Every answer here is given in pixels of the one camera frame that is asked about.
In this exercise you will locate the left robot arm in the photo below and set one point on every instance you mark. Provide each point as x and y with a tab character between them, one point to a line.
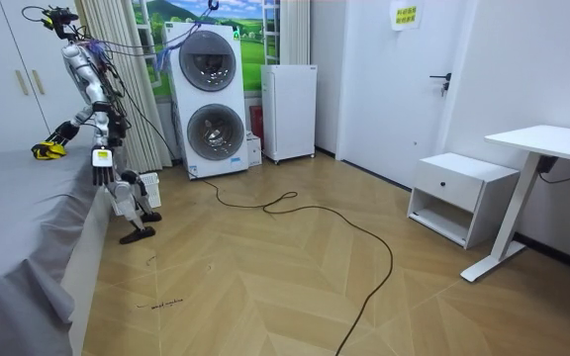
94	91

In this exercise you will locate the paper notice with yellow labels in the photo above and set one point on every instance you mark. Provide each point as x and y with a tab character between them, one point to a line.
406	15

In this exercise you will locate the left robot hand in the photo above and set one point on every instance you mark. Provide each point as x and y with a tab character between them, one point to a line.
102	165

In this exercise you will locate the grey bed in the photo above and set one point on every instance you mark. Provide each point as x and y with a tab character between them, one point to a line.
13	217

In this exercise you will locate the small white box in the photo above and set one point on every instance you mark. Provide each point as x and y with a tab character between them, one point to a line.
254	151

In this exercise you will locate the black power adapter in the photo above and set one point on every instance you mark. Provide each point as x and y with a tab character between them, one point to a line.
546	164

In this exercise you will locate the red box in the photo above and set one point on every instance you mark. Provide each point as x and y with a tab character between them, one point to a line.
256	121

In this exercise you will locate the white nightstand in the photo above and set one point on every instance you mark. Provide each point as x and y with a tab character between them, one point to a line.
455	188

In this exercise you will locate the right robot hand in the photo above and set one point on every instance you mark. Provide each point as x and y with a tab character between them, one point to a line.
66	132

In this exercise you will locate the white laundry basket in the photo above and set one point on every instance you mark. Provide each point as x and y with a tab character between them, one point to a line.
153	187

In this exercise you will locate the beige pleated curtain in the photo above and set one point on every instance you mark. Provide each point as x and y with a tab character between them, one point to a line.
295	29
141	128

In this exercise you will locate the landscape wall poster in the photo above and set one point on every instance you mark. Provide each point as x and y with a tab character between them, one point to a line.
253	49

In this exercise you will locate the yellow and black garment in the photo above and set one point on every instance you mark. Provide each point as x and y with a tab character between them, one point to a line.
47	151

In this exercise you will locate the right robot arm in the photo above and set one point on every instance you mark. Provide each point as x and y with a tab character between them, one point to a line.
83	117

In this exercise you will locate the white desk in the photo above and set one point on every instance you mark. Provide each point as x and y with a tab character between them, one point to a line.
542	141

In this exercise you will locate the robot body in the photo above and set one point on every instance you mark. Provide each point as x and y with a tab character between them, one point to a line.
78	62

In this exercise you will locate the robot legs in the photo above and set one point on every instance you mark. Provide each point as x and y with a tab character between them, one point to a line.
126	195

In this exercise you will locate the white fridge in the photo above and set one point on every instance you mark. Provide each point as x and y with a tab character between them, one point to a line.
289	114

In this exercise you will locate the white door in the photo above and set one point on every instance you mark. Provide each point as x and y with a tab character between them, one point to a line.
389	99

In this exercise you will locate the white washing machine tower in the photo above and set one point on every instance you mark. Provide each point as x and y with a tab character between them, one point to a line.
211	133

